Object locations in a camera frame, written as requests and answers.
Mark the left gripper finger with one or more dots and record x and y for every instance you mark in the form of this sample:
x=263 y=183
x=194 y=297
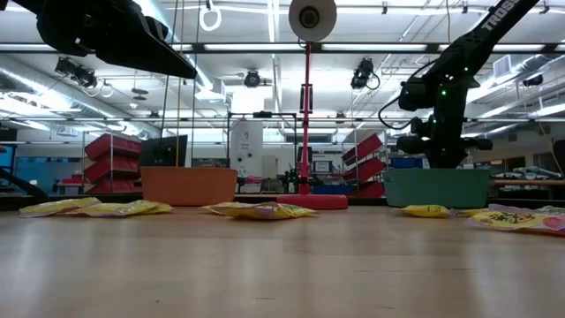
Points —
x=141 y=48
x=162 y=31

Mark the yellow purple-edged candy packet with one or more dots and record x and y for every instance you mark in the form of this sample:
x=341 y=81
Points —
x=516 y=221
x=269 y=212

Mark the green hard candy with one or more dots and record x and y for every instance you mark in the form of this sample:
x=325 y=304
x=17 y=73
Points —
x=554 y=209

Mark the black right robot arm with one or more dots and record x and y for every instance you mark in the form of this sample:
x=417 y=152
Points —
x=476 y=44

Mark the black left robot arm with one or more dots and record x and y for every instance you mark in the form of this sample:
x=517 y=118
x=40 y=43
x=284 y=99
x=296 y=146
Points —
x=17 y=3

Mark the black ceiling disc lights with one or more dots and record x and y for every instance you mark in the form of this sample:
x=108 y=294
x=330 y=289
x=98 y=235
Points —
x=140 y=91

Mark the blue storage bins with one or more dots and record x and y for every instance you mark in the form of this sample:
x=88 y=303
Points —
x=408 y=162

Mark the black ceiling spotlight cluster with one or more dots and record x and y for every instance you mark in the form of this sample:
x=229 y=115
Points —
x=77 y=73

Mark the teal green plastic bin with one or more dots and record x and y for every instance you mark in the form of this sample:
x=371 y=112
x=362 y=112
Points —
x=437 y=190

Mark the red storage bin rack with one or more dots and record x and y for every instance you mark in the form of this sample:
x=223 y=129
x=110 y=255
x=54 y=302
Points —
x=112 y=148
x=364 y=150

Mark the wooden workbench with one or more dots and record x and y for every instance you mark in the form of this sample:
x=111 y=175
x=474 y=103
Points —
x=529 y=182

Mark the black monitor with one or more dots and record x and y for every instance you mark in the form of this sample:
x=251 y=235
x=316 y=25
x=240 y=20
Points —
x=163 y=151

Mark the small framed screen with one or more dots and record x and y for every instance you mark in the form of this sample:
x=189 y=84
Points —
x=322 y=166

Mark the orange plastic bin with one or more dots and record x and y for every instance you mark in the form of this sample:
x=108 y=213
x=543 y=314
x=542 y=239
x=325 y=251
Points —
x=190 y=185

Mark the white cabinet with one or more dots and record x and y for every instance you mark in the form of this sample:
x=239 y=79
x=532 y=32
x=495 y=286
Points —
x=246 y=150

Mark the red desk lamp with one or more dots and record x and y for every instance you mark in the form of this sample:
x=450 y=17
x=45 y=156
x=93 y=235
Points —
x=313 y=202

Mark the blue partition panel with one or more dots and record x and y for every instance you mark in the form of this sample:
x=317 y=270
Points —
x=39 y=176

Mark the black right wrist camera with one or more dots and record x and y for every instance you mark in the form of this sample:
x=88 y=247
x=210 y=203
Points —
x=415 y=95

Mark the black round overhead camera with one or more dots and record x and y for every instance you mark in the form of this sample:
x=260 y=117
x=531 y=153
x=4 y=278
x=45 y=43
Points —
x=252 y=78

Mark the black overhead frame beam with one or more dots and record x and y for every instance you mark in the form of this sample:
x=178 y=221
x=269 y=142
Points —
x=265 y=47

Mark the black metal stand frame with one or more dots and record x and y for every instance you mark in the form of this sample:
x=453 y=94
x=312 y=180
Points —
x=262 y=114

